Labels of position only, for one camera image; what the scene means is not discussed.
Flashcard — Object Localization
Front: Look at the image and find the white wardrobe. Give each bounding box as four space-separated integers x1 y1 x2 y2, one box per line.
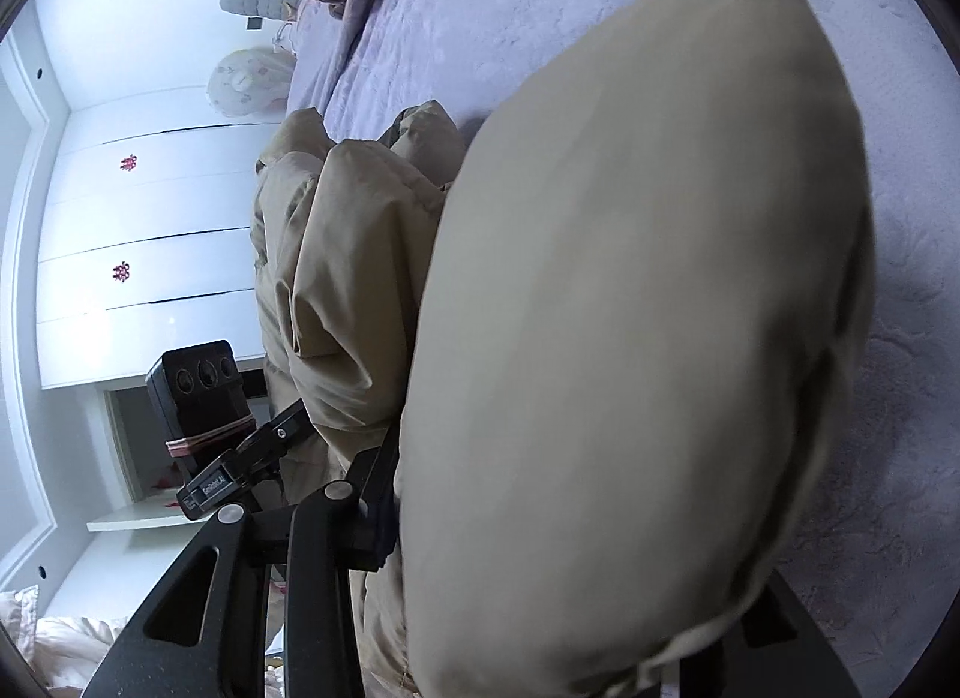
0 16 290 616

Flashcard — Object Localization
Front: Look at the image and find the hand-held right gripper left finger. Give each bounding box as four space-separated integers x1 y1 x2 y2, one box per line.
79 435 406 698

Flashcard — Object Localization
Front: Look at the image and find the beige puffer jacket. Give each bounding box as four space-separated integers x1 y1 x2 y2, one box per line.
250 0 878 698

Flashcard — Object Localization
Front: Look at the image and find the white crumpled cloth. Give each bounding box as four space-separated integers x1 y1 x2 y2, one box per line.
0 585 132 691

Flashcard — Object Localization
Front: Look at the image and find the purple bedspread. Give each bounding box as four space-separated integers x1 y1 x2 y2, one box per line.
281 0 960 669

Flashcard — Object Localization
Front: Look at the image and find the white shelf board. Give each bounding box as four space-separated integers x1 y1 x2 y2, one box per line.
86 499 200 532

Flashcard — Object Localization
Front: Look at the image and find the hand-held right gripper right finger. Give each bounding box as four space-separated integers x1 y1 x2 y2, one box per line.
637 574 860 698

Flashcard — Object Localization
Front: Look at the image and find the white patterned pillow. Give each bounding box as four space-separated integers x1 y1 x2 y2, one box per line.
204 44 295 121

